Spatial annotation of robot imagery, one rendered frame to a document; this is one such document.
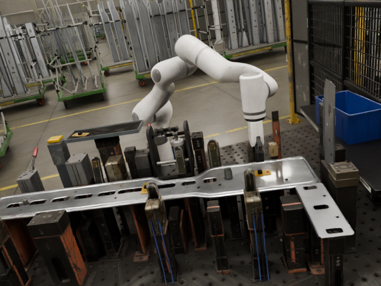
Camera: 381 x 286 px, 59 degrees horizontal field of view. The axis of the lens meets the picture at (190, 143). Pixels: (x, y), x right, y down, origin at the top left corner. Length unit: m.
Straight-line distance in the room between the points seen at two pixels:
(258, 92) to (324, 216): 0.46
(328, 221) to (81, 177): 1.04
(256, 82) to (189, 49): 0.33
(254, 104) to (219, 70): 0.19
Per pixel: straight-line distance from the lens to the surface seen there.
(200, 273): 1.41
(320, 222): 1.12
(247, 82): 1.19
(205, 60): 1.32
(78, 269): 1.48
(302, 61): 4.14
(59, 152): 1.79
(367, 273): 1.41
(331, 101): 1.28
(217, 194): 1.28
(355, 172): 1.27
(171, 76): 1.48
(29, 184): 1.72
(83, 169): 1.58
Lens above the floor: 1.67
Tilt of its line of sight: 23 degrees down
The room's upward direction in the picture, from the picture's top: 10 degrees counter-clockwise
